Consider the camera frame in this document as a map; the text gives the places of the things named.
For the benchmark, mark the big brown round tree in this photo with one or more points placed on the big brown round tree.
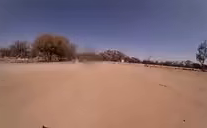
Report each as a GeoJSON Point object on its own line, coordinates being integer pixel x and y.
{"type": "Point", "coordinates": [53, 46]}

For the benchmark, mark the low distant tree line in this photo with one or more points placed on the low distant tree line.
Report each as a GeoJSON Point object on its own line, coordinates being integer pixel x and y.
{"type": "Point", "coordinates": [171, 63]}

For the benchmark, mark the reddish-brown dirt ground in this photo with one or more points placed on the reddish-brown dirt ground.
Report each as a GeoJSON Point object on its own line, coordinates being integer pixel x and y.
{"type": "Point", "coordinates": [101, 96]}

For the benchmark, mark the row of distant trees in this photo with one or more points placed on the row of distant trees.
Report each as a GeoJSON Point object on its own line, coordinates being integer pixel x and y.
{"type": "Point", "coordinates": [17, 50]}

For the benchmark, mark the rocky hill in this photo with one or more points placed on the rocky hill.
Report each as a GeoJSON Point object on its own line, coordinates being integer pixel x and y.
{"type": "Point", "coordinates": [114, 55]}

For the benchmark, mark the thin bare tree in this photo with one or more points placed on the thin bare tree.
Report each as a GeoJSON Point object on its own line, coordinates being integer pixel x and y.
{"type": "Point", "coordinates": [203, 50]}

